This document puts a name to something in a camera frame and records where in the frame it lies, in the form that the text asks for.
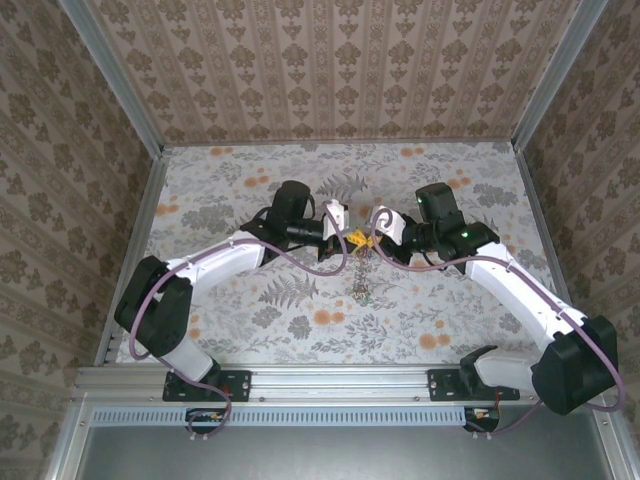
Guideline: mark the large keyring with small rings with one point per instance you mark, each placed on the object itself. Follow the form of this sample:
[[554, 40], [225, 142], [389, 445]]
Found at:
[[361, 280]]

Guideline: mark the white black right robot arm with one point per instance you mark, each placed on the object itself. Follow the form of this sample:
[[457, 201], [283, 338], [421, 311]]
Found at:
[[520, 295]]

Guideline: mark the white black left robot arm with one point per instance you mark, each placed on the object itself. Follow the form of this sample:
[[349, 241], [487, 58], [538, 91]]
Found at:
[[220, 262]]

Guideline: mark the grey metal panel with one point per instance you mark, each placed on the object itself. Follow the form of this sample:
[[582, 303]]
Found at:
[[325, 455]]

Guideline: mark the aluminium side rail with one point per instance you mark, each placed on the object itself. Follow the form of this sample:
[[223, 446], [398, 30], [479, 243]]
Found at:
[[148, 200], [531, 190]]

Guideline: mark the aluminium mounting rail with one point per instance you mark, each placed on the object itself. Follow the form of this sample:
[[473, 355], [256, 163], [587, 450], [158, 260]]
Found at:
[[340, 382]]

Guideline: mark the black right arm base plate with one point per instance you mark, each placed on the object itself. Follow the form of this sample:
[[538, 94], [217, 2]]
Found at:
[[442, 385]]

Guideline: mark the aluminium corner post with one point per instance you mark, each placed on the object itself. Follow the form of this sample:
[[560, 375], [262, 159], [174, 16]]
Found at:
[[556, 75], [114, 75]]

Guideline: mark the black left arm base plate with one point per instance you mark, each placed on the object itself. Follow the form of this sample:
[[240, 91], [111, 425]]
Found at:
[[240, 385]]

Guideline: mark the aluminium frame bar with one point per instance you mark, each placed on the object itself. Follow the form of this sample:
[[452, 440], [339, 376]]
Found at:
[[617, 450], [67, 445]]

